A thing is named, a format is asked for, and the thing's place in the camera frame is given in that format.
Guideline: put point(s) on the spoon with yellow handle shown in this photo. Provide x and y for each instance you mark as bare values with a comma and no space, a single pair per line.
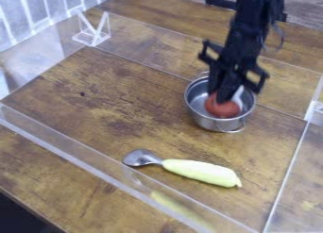
206,172

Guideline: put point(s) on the red white toy mushroom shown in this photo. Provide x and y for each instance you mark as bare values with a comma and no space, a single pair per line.
227,110

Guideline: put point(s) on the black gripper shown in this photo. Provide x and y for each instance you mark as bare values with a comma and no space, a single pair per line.
233,68

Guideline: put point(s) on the clear acrylic triangle bracket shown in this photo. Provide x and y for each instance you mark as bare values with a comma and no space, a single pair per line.
91,36

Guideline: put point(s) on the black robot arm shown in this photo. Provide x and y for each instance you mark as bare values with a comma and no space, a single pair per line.
251,24

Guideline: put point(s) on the black strip on table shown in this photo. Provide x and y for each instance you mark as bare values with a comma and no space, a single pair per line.
218,2

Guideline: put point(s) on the silver metal pot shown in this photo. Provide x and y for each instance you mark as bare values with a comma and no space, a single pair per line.
194,96

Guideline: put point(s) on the clear acrylic front barrier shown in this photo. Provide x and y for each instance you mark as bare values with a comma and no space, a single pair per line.
181,207

